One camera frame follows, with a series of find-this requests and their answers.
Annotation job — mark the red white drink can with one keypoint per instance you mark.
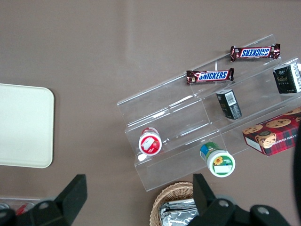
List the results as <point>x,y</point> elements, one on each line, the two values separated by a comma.
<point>23,208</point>

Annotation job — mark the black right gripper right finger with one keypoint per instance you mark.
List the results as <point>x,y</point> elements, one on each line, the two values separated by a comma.
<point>211,209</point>

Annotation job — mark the black box with gold print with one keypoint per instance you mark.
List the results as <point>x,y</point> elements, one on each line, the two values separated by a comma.
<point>287,78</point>

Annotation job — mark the Snickers chocolate bar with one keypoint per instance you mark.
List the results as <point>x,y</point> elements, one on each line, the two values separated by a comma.
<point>255,52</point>
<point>210,76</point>

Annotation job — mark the foil wrapped sandwich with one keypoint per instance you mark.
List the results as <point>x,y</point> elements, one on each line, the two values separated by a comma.
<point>176,213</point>

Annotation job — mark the clear acrylic stepped display stand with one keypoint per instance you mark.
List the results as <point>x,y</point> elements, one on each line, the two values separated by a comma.
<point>183,117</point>

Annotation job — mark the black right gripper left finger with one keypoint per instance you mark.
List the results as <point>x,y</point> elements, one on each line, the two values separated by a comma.
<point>68,200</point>

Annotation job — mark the clear acrylic can holder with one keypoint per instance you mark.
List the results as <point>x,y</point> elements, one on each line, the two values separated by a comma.
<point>14,201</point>

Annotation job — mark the small black barcode box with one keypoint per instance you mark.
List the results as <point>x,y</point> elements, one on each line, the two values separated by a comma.
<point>229,104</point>

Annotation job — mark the cream plastic tray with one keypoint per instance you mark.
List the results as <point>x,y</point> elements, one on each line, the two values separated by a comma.
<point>23,127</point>

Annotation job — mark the woven wicker basket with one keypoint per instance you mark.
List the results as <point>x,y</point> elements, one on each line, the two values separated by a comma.
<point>169,193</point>

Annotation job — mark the red tartan cookie box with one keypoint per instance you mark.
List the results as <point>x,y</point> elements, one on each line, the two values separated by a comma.
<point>270,134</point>

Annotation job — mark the green lid sunflower cup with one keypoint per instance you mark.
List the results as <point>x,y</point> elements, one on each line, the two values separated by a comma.
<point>218,160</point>

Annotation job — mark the red lid yogurt cup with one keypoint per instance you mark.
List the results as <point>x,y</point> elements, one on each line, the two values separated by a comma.
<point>150,143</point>

